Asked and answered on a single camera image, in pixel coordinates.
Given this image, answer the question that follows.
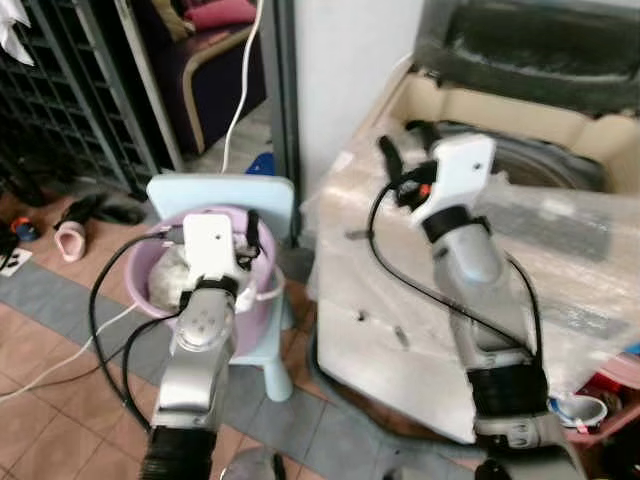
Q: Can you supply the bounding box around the clear plastic washer cover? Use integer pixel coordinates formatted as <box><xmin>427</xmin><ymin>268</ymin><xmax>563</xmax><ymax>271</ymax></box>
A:
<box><xmin>303</xmin><ymin>125</ymin><xmax>640</xmax><ymax>403</ymax></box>

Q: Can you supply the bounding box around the dark washing machine lid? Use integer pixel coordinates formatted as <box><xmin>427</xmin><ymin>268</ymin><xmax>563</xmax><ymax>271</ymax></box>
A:
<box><xmin>412</xmin><ymin>0</ymin><xmax>640</xmax><ymax>117</ymax></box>

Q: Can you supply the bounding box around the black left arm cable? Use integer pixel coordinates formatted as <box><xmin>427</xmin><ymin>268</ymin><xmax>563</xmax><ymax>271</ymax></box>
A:
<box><xmin>87</xmin><ymin>228</ymin><xmax>189</xmax><ymax>433</ymax></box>

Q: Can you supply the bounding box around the white bowl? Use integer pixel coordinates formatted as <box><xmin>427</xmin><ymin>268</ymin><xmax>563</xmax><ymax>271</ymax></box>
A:
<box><xmin>552</xmin><ymin>392</ymin><xmax>610</xmax><ymax>430</ymax></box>

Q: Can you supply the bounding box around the white floor cable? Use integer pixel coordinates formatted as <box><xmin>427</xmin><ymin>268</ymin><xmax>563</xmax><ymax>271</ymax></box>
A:
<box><xmin>0</xmin><ymin>299</ymin><xmax>142</xmax><ymax>404</ymax></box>

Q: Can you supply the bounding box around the black metal grille gate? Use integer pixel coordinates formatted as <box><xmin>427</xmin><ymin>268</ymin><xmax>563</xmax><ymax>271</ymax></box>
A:
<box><xmin>0</xmin><ymin>0</ymin><xmax>167</xmax><ymax>197</ymax></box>

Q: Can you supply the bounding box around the light blue plastic stool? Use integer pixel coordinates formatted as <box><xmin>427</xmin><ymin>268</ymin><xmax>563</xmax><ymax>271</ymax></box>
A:
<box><xmin>146</xmin><ymin>172</ymin><xmax>299</xmax><ymax>404</ymax></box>

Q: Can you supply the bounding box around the white cloth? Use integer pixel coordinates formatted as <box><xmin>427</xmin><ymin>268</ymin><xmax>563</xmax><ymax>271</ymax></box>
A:
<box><xmin>149</xmin><ymin>249</ymin><xmax>198</xmax><ymax>308</ymax></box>

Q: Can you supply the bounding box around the white top-load washing machine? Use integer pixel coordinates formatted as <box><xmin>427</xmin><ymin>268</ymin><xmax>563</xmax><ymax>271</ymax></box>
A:
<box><xmin>303</xmin><ymin>0</ymin><xmax>640</xmax><ymax>447</ymax></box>

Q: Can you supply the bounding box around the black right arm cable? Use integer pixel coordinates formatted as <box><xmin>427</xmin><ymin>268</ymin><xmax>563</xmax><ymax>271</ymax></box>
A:
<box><xmin>365</xmin><ymin>180</ymin><xmax>547</xmax><ymax>367</ymax></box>

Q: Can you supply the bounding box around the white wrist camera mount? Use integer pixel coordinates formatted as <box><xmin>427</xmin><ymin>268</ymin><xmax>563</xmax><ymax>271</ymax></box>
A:
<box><xmin>404</xmin><ymin>134</ymin><xmax>498</xmax><ymax>227</ymax></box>
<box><xmin>182</xmin><ymin>213</ymin><xmax>248</xmax><ymax>287</ymax></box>

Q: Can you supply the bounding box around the dark grey door frame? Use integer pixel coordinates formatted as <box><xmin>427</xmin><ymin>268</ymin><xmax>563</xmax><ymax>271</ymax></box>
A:
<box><xmin>257</xmin><ymin>0</ymin><xmax>302</xmax><ymax>247</ymax></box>

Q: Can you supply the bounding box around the black shoe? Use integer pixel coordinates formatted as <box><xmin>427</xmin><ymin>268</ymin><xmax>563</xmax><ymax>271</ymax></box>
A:
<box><xmin>54</xmin><ymin>192</ymin><xmax>149</xmax><ymax>230</ymax></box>

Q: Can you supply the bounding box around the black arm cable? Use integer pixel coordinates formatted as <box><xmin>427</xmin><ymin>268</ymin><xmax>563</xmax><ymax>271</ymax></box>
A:
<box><xmin>365</xmin><ymin>180</ymin><xmax>547</xmax><ymax>367</ymax></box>
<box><xmin>87</xmin><ymin>228</ymin><xmax>189</xmax><ymax>433</ymax></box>

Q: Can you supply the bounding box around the white hanging cable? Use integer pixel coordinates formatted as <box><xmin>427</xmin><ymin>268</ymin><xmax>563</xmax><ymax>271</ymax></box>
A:
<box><xmin>220</xmin><ymin>0</ymin><xmax>267</xmax><ymax>177</ymax></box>

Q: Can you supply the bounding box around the pink cushion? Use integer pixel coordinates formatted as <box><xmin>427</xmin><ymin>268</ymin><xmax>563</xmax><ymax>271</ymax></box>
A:
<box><xmin>184</xmin><ymin>0</ymin><xmax>260</xmax><ymax>32</ymax></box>

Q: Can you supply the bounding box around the white hanging garment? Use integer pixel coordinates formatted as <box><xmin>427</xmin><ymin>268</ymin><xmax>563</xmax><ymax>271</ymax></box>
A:
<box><xmin>0</xmin><ymin>0</ymin><xmax>34</xmax><ymax>67</ymax></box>

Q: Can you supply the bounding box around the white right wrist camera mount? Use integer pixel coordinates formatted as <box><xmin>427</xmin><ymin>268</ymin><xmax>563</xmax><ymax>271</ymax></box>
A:
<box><xmin>404</xmin><ymin>134</ymin><xmax>498</xmax><ymax>227</ymax></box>

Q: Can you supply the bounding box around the small blue object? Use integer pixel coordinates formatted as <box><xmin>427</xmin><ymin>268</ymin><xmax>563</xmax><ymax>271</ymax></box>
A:
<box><xmin>246</xmin><ymin>152</ymin><xmax>277</xmax><ymax>177</ymax></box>

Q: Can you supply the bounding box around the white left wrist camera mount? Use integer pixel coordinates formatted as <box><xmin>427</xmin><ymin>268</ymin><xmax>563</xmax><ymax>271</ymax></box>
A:
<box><xmin>182</xmin><ymin>213</ymin><xmax>248</xmax><ymax>287</ymax></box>

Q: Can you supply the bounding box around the pink plastic basin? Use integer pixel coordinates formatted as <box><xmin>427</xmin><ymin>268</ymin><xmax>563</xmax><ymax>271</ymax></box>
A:
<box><xmin>124</xmin><ymin>205</ymin><xmax>284</xmax><ymax>357</ymax></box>

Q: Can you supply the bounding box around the red plastic basket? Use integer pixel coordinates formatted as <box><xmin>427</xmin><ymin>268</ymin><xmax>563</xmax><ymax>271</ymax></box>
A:
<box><xmin>547</xmin><ymin>354</ymin><xmax>640</xmax><ymax>452</ymax></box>

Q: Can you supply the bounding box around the pink slipper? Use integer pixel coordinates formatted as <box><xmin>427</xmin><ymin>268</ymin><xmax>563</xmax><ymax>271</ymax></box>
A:
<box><xmin>54</xmin><ymin>221</ymin><xmax>88</xmax><ymax>264</ymax></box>

